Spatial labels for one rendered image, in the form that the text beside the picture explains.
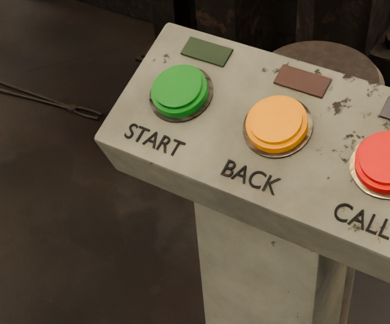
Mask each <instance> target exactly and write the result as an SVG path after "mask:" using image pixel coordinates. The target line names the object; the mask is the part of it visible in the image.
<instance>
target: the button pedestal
mask: <svg viewBox="0 0 390 324"><path fill-rule="evenodd" d="M190 37H195V38H198V39H201V40H204V41H208V42H212V43H214V44H218V45H221V46H225V47H227V48H231V49H233V52H232V54H231V56H230V57H229V59H228V61H227V62H226V64H225V66H224V67H220V66H216V65H213V64H210V63H207V62H203V61H201V60H197V59H195V58H191V57H187V56H185V55H181V51H182V49H183V47H184V46H185V44H186V43H187V41H188V39H189V38H190ZM181 64H186V65H191V66H194V67H196V68H198V69H200V70H201V71H202V72H203V74H204V76H205V77H206V80H207V82H208V86H209V93H208V97H207V99H206V101H205V103H204V104H203V106H202V107H201V108H200V109H199V110H198V111H196V112H194V113H193V114H191V115H189V116H185V117H182V118H171V117H168V116H165V115H163V114H162V113H160V112H159V111H158V110H157V108H156V107H155V105H154V103H153V101H152V97H151V88H152V84H153V83H154V80H155V79H156V78H157V77H158V76H159V74H160V73H162V72H163V71H164V70H166V69H168V68H170V67H172V66H176V65H181ZM283 64H285V65H288V66H292V67H294V68H298V69H302V70H305V71H308V72H311V73H315V74H318V75H321V76H324V77H328V78H331V79H332V81H331V83H330V85H329V86H328V88H327V90H326V92H325V94H324V96H323V98H318V97H315V96H312V95H309V94H306V93H302V92H299V91H296V90H293V89H289V88H287V87H283V86H280V85H277V84H274V83H273V81H274V80H275V78H276V76H277V74H278V73H279V71H280V69H281V67H282V65H283ZM276 95H282V96H289V97H291V98H294V99H295V100H297V101H298V102H299V103H300V104H301V105H302V106H303V107H304V108H305V111H306V114H307V118H308V131H307V134H306V136H305V138H304V139H303V141H302V142H301V143H300V144H299V145H298V146H296V147H294V148H293V149H291V150H289V151H286V152H282V153H268V152H264V151H262V150H260V149H258V148H257V147H255V146H254V145H253V144H252V142H251V141H250V139H249V137H248V134H247V131H246V126H245V123H246V118H247V115H248V113H249V111H250V110H251V108H252V107H253V106H254V105H255V104H257V103H258V102H259V101H260V100H263V99H264V98H267V97H270V96H276ZM389 96H390V87H387V86H384V85H381V84H377V83H374V82H370V81H367V80H363V79H361V78H357V77H354V76H350V75H346V74H344V73H340V72H336V71H333V70H330V69H326V68H323V67H319V66H315V65H313V64H309V63H306V62H302V61H300V60H296V59H292V58H289V57H285V56H282V55H278V54H275V53H271V52H269V51H265V50H262V49H258V48H254V47H252V46H248V45H245V44H241V43H238V42H235V41H231V40H227V39H223V38H221V37H217V36H214V35H210V34H208V33H204V32H201V31H197V30H193V29H190V28H187V27H183V26H179V25H177V24H173V23H170V22H169V23H167V24H165V26H164V28H163V29H162V31H161V32H160V34H159V35H158V37H157V38H156V40H155V42H154V43H153V45H152V47H151V48H150V49H149V51H148V53H147V54H146V56H145V58H144V59H143V61H142V62H141V64H140V65H139V67H138V68H137V70H136V72H135V73H134V75H133V76H132V78H131V79H130V81H129V83H128V84H127V86H126V88H125V89H124V90H123V92H122V94H121V95H120V97H119V98H118V100H117V102H116V103H115V105H114V107H113V108H112V109H111V111H110V113H109V114H108V116H107V117H106V119H105V121H104V122H103V123H102V126H101V127H100V128H99V130H98V132H97V133H96V135H95V137H94V140H95V142H96V143H97V144H98V146H99V147H100V148H101V150H102V151H103V153H104V154H105V155H106V156H107V158H108V159H109V161H110V162H111V163H112V164H113V165H114V167H115V168H116V170H119V171H121V172H123V173H126V174H128V175H130V176H133V177H136V178H138V179H140V180H142V181H145V182H147V183H150V184H152V185H154V186H157V187H160V188H162V189H164V190H167V191H169V192H171V193H173V194H176V195H179V196H181V197H183V198H185V199H188V200H191V201H193V202H194V207H195V220H196V227H197V240H198V247H199V259H200V272H201V279H202V292H203V299H204V312H205V319H206V324H339V319H340V314H341V306H342V297H343V293H344V284H345V279H346V271H347V267H348V266H349V267H352V268H354V269H356V270H358V271H361V272H363V273H366V274H368V275H371V276H373V277H375V278H378V279H380V280H383V281H385V282H387V283H389V284H390V194H384V193H378V192H374V191H372V190H370V189H369V188H367V187H366V186H365V185H364V184H362V182H361V181H360V180H359V178H358V176H357V174H356V171H355V153H356V150H357V148H358V146H359V145H360V144H361V143H362V141H363V140H365V139H366V138H367V137H368V136H370V135H372V134H374V133H377V132H381V131H390V120H388V119H385V118H381V117H380V113H381V112H382V109H383V108H384V105H385V103H386V101H387V99H388V97H389Z"/></svg>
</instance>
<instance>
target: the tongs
mask: <svg viewBox="0 0 390 324"><path fill-rule="evenodd" d="M0 84H2V85H4V86H7V87H11V88H12V89H16V90H18V91H21V92H24V93H27V94H29V95H32V96H36V97H38V98H35V97H32V96H27V95H24V94H20V93H15V92H12V91H7V90H4V89H0V92H2V93H6V94H9V95H14V96H19V97H21V98H26V99H29V100H33V101H36V102H41V103H44V104H48V105H53V106H56V107H60V108H63V109H68V110H69V112H71V113H75V114H77V115H79V116H83V117H85V118H88V119H92V120H99V117H96V116H90V115H87V114H84V113H82V112H78V111H77V110H83V111H88V112H91V113H95V114H97V115H99V116H103V113H102V112H99V111H96V110H94V109H90V108H86V107H82V106H77V105H75V104H71V105H68V104H66V103H63V102H59V101H57V100H54V99H51V98H48V97H46V96H42V95H40V94H37V93H33V92H31V91H28V90H25V89H22V88H20V87H17V86H14V85H11V84H8V83H6V82H3V81H0ZM39 98H41V99H39ZM42 99H43V100H42Z"/></svg>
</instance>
